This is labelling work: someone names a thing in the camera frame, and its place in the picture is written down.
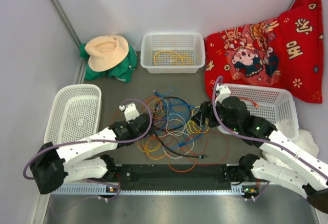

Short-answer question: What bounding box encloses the thin red wire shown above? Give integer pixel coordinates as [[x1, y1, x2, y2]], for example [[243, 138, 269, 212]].
[[189, 129, 231, 167]]

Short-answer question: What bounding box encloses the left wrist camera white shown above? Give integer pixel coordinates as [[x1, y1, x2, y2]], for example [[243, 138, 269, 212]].
[[119, 103, 140, 121]]

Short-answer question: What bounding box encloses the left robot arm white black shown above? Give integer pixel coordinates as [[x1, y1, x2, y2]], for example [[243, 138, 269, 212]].
[[29, 113, 154, 194]]

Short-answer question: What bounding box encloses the black cable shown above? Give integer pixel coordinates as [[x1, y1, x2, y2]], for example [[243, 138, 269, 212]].
[[151, 96, 210, 159]]

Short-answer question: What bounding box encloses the blue cable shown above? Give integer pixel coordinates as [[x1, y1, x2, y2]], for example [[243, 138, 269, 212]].
[[152, 87, 210, 153]]

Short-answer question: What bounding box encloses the red ethernet cable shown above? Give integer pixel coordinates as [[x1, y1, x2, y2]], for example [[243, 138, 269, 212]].
[[238, 96, 260, 108]]

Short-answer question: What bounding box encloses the peach bucket hat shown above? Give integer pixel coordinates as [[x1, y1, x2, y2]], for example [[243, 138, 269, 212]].
[[85, 35, 129, 72]]

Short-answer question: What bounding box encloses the white cloth right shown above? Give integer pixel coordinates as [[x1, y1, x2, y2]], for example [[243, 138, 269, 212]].
[[262, 129, 319, 167]]

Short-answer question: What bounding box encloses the white basket back centre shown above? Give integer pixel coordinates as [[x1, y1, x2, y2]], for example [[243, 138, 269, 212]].
[[140, 32, 206, 74]]

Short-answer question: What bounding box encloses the green cloth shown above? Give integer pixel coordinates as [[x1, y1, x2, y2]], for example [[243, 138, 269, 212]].
[[79, 41, 137, 83]]

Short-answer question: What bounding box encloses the orange thin cable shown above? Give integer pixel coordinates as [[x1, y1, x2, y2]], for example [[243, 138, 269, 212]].
[[111, 95, 203, 173]]

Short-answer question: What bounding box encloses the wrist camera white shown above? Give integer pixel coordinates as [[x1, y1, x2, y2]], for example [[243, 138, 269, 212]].
[[214, 84, 231, 103], [119, 103, 140, 121]]

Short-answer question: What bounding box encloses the thin yellow wire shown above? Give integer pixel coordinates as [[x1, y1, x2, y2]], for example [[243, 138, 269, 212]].
[[186, 106, 210, 135]]

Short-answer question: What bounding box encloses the yellow cable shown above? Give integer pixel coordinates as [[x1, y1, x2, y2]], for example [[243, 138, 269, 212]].
[[153, 50, 185, 66]]

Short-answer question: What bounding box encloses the white basket right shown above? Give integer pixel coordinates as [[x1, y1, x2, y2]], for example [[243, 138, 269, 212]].
[[223, 84, 299, 140]]

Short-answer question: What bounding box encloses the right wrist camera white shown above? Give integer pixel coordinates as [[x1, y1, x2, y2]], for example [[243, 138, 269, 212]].
[[214, 84, 231, 103]]

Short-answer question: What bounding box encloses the white basket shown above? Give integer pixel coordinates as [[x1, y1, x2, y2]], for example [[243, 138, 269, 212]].
[[223, 84, 299, 140], [44, 84, 102, 145], [140, 32, 206, 74]]

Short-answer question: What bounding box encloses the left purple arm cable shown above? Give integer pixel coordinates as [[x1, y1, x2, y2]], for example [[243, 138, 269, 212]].
[[23, 98, 154, 180]]

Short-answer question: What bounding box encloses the red printed pillow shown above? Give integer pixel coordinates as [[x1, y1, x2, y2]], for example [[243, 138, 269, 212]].
[[204, 0, 324, 104]]

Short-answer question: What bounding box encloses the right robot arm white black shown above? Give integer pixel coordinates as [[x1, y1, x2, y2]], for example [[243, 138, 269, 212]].
[[192, 96, 327, 213]]

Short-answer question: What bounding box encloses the white basket left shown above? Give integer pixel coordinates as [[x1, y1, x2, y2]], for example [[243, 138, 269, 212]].
[[44, 84, 102, 145]]

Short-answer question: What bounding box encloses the black base bar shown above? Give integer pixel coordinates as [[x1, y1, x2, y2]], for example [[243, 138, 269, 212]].
[[101, 165, 244, 191]]

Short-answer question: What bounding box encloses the white slotted cable duct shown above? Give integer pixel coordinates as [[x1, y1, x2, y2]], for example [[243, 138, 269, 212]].
[[51, 184, 257, 196]]

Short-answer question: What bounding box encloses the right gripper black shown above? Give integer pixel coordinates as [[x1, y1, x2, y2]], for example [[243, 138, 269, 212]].
[[191, 100, 240, 132]]

